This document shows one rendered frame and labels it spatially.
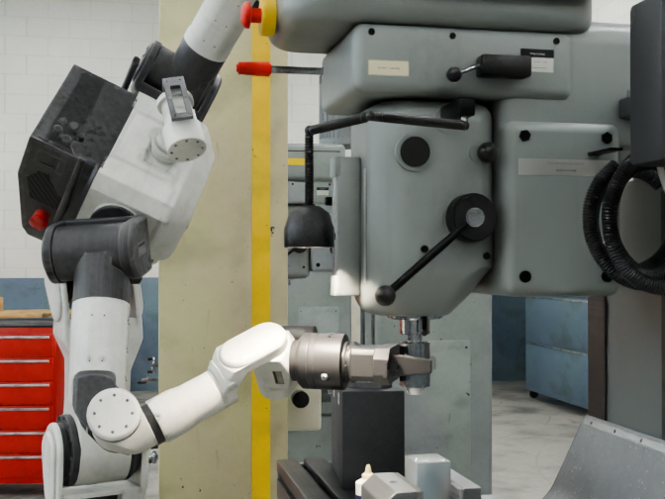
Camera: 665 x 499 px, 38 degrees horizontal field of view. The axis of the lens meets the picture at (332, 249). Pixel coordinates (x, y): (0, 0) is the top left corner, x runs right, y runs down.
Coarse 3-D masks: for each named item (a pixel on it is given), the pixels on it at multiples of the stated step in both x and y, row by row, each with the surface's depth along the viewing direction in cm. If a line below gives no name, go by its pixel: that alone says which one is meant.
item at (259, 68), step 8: (240, 64) 153; (248, 64) 153; (256, 64) 154; (264, 64) 154; (240, 72) 154; (248, 72) 154; (256, 72) 154; (264, 72) 154; (272, 72) 155; (280, 72) 155; (288, 72) 155; (296, 72) 156; (304, 72) 156; (312, 72) 156; (320, 72) 156
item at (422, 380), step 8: (400, 352) 149; (408, 352) 147; (416, 352) 147; (424, 352) 147; (400, 376) 149; (408, 376) 147; (416, 376) 147; (424, 376) 147; (400, 384) 149; (408, 384) 147; (416, 384) 147; (424, 384) 147
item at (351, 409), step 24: (360, 384) 185; (384, 384) 185; (336, 408) 192; (360, 408) 183; (384, 408) 183; (336, 432) 192; (360, 432) 183; (384, 432) 183; (336, 456) 192; (360, 456) 182; (384, 456) 183
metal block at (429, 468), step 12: (408, 456) 144; (420, 456) 144; (432, 456) 144; (408, 468) 144; (420, 468) 140; (432, 468) 140; (444, 468) 140; (420, 480) 140; (432, 480) 140; (444, 480) 140; (432, 492) 140; (444, 492) 140
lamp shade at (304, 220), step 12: (312, 204) 138; (288, 216) 138; (300, 216) 136; (312, 216) 136; (324, 216) 137; (288, 228) 137; (300, 228) 136; (312, 228) 136; (324, 228) 136; (288, 240) 137; (300, 240) 136; (312, 240) 136; (324, 240) 136
